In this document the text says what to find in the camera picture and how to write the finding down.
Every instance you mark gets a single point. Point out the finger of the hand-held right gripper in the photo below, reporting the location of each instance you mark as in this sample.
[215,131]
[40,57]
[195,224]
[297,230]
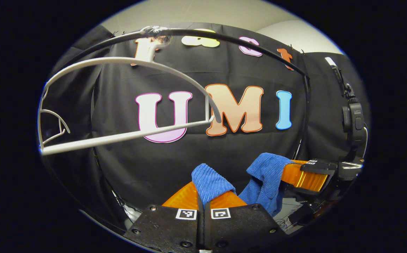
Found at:
[305,177]

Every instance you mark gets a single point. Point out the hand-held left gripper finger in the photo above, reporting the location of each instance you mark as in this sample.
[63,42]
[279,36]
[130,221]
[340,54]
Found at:
[207,228]
[200,228]

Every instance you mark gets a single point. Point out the black clothes rack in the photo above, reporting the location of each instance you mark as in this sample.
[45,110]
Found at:
[307,105]

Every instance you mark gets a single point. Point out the white plastic hanger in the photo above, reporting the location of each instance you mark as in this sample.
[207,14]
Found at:
[119,137]
[65,121]

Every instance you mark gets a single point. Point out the black equipment box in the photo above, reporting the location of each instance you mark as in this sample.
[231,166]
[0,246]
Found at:
[303,212]

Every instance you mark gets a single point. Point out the black backdrop cloth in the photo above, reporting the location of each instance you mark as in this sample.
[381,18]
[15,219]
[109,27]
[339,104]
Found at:
[154,165]

